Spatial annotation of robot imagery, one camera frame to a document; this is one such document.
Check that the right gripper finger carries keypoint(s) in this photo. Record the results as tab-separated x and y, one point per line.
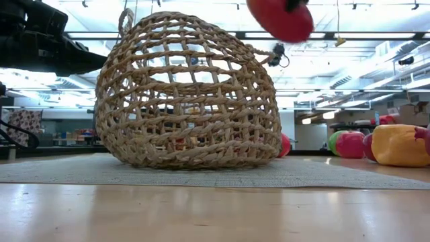
295	4

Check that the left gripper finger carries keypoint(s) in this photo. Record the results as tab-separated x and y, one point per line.
74	60

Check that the green apple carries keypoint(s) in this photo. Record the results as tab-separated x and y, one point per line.
332	144

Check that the dark red round fruit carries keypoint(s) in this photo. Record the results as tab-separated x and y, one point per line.
367	148

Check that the yellow bell pepper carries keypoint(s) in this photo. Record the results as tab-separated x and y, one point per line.
399	146

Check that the black hanging device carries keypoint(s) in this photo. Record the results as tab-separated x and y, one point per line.
279	52

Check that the yellow hanging connector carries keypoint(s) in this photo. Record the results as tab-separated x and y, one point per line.
340	41

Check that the floral patterned cloth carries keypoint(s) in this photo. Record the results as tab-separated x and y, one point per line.
25	126

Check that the black curved bar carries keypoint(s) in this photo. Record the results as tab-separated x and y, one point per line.
28	136

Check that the grey woven placemat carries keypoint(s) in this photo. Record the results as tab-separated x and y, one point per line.
67	171

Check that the black ceiling fixture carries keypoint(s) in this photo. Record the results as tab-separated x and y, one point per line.
406	60

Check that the red container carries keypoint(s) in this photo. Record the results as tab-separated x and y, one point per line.
386	119

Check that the cardboard boxes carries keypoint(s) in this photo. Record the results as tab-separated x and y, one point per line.
415	114

